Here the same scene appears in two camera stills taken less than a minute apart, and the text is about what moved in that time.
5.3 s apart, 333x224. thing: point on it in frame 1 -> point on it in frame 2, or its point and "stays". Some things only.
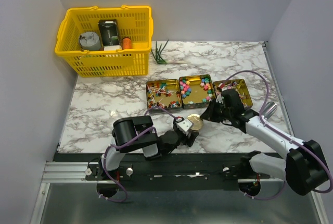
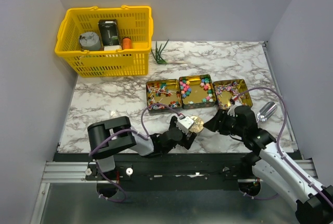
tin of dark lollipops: x=164 y=94 stays
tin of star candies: x=196 y=91 stays
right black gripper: x=208 y=114 -> x=213 y=124
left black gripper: x=186 y=141 stays
